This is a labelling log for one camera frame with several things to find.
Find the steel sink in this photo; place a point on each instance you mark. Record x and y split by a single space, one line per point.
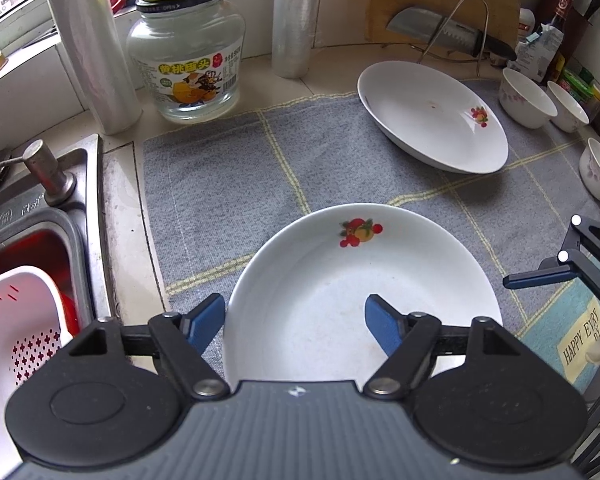
89 175

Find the tall cling film roll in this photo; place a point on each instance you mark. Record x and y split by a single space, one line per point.
295 20

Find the grey and blue checked towel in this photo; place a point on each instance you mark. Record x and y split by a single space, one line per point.
220 185

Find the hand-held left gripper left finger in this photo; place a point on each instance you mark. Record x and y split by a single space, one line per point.
207 317

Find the steel soap dispenser pump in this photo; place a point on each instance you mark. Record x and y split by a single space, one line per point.
45 170

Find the red plastic basin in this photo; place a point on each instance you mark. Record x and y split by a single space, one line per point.
30 250

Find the white plate with fruit print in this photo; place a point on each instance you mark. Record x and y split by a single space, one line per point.
305 285
430 125

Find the plastic food bags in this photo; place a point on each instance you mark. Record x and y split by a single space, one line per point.
537 55

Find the glass jar with green lid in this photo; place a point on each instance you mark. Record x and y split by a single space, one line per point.
185 35

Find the dark sauce bottle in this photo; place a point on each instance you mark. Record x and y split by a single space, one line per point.
562 20

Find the short cling film roll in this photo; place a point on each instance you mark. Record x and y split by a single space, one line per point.
95 50

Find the white plastic strainer basket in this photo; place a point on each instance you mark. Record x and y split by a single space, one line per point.
10 320

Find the wooden knife block with knives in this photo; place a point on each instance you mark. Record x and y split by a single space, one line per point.
586 30

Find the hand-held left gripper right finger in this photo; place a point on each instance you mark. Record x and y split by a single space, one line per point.
382 322

